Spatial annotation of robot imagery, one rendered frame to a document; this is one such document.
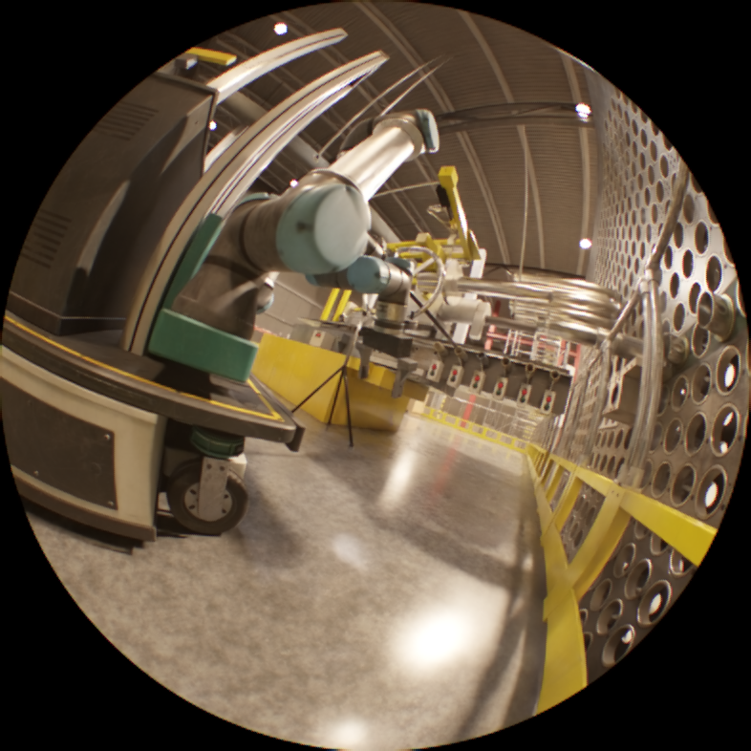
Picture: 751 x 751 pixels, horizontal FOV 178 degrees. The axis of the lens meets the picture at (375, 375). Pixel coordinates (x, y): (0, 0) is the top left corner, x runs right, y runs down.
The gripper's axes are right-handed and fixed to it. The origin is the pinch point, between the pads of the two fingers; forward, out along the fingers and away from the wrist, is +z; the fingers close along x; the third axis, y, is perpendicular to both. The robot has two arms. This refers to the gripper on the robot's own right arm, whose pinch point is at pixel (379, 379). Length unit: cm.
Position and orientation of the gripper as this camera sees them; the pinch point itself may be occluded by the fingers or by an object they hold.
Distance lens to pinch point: 64.4
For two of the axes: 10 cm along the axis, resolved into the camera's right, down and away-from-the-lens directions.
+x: 6.6, 3.5, -6.6
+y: -7.3, 1.2, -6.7
